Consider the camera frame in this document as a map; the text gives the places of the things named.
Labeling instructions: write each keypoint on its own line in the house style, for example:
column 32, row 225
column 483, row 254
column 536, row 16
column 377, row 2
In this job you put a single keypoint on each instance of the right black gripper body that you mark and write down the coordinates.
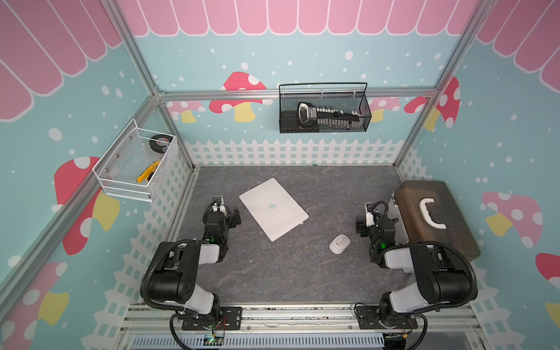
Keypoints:
column 370, row 232

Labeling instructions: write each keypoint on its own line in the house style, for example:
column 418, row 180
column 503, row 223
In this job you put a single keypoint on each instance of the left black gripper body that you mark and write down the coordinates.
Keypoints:
column 230, row 223

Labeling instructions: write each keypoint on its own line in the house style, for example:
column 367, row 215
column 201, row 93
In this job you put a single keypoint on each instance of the white wireless mouse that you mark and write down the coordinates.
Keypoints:
column 339, row 244

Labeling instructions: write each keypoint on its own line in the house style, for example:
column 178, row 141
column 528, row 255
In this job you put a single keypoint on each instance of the silver laptop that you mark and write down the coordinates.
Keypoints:
column 273, row 208

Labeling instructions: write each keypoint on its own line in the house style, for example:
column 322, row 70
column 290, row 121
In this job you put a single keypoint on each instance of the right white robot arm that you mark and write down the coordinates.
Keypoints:
column 443, row 278

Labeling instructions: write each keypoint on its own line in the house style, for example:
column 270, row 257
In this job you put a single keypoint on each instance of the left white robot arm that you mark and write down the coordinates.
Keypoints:
column 170, row 282

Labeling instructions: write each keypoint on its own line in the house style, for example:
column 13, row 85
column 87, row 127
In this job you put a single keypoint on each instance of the brown lidded storage box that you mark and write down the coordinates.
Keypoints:
column 426, row 210

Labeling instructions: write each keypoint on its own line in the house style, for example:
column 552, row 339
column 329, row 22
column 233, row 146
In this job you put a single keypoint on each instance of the yellow tool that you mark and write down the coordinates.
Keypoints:
column 148, row 172

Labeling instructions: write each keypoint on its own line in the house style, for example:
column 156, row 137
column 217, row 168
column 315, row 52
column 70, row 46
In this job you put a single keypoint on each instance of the black tape roll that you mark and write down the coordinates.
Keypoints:
column 160, row 143

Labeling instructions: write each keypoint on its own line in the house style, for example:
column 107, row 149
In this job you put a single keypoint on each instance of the socket bit set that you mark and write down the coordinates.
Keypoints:
column 309, row 115

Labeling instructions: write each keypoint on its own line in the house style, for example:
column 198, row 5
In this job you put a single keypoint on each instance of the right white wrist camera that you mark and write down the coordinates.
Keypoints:
column 371, row 217

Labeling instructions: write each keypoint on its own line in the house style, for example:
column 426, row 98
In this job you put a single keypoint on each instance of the white wire mesh basket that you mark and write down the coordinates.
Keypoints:
column 127, row 158

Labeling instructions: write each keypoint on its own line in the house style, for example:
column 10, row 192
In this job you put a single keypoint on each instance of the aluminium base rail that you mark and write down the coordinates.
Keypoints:
column 299, row 326

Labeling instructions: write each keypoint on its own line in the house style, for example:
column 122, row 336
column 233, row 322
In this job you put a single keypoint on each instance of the black wire mesh basket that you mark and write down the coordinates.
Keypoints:
column 346, row 96

